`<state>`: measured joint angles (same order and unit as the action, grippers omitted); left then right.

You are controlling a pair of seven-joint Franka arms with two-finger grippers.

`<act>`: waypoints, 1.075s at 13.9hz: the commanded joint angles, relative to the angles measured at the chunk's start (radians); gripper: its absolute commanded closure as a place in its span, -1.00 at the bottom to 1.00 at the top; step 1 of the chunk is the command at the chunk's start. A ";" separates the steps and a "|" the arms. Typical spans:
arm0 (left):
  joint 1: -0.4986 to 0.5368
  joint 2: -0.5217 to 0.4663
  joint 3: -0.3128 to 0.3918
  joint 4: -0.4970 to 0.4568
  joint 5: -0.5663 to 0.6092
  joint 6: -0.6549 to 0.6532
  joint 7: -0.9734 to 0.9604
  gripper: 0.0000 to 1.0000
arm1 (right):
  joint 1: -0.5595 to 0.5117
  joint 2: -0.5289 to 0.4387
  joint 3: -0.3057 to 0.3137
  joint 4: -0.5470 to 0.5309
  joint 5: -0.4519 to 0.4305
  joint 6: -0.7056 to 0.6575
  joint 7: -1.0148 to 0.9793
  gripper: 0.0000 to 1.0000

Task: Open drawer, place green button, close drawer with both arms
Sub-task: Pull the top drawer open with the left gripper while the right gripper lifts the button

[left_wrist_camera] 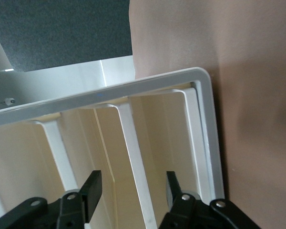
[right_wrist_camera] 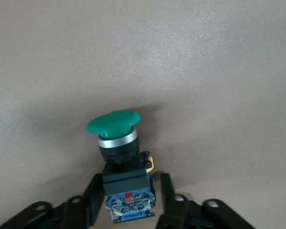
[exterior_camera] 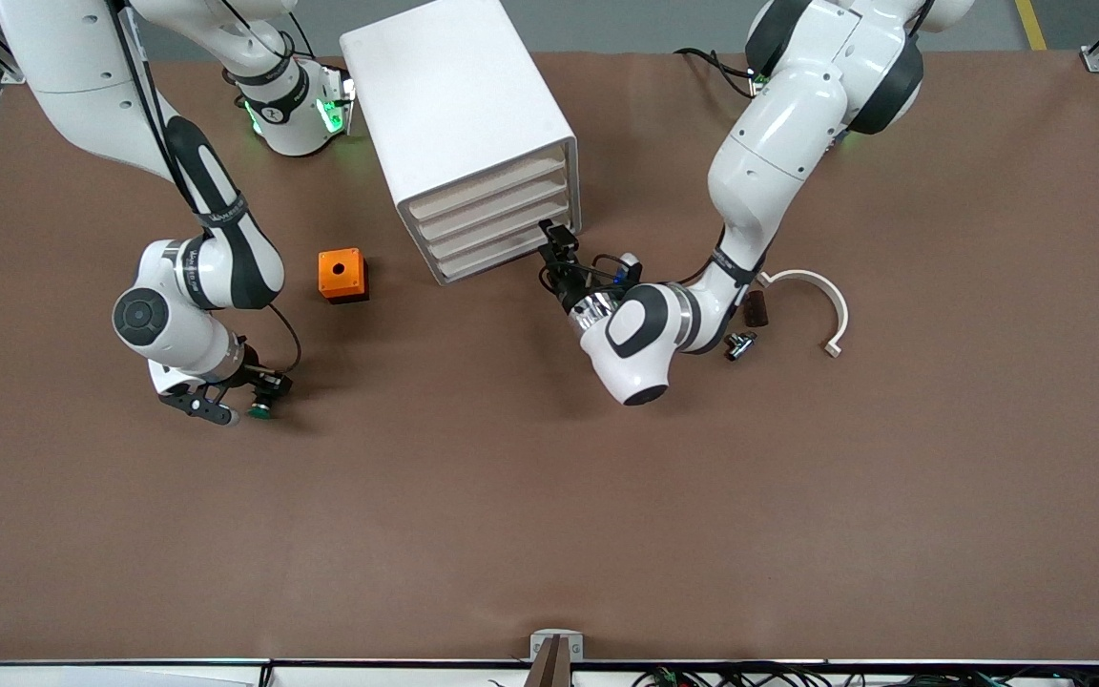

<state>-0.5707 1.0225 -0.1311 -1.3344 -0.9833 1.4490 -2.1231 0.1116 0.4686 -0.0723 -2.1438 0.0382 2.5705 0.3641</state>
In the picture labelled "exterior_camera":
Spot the green push button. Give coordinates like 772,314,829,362
247,374,289,421

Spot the orange button enclosure box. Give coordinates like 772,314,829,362
318,248,370,304

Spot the black base cable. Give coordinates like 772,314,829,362
674,48,762,98

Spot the white curved plastic bracket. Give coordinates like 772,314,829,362
757,269,850,359

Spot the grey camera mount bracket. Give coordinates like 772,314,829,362
529,629,585,687

